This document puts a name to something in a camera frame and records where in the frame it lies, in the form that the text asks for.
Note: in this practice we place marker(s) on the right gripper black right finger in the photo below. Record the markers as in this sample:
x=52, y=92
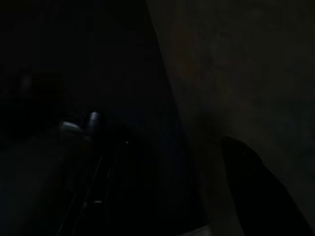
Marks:
x=265, y=196

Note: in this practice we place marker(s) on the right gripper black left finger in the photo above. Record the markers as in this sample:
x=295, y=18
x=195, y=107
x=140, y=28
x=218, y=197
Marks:
x=98, y=201

